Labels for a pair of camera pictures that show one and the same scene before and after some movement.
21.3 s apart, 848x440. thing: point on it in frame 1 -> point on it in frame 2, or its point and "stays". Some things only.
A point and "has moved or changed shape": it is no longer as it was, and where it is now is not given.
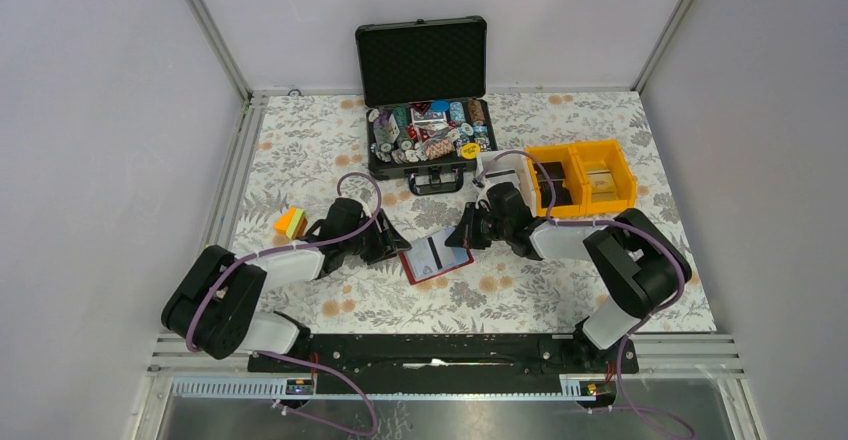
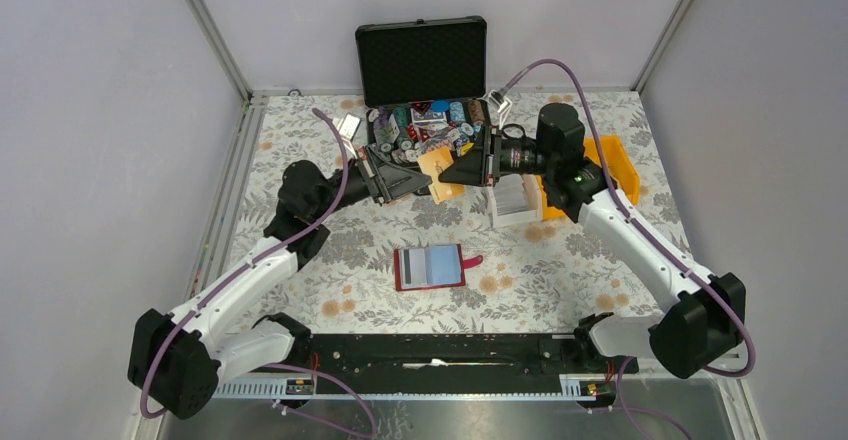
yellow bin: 608,181 stays
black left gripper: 387,241 -> 392,181
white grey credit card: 431,254 has moved or changed shape
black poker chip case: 422,83 stays
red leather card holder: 411,275 has moved or changed shape
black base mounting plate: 451,356 stays
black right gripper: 462,237 -> 469,169
